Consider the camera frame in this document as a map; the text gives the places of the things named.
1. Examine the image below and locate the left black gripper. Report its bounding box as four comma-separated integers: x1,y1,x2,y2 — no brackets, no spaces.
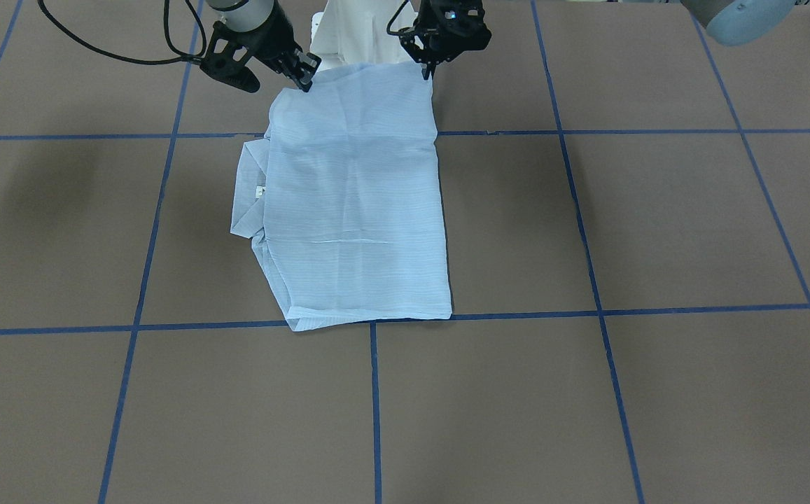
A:
398,1,492,81

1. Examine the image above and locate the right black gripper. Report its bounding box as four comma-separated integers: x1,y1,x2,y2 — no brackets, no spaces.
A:
200,20,321,93

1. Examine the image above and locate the light blue button-up shirt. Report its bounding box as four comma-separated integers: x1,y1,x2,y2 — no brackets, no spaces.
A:
230,62,453,332

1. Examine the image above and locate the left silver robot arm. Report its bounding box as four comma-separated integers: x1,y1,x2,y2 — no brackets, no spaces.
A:
385,1,807,80

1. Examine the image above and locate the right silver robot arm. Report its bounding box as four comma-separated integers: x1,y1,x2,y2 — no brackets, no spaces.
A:
199,1,321,93

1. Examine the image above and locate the brown paper table cover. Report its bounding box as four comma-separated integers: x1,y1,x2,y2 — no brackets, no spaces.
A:
0,1,810,503

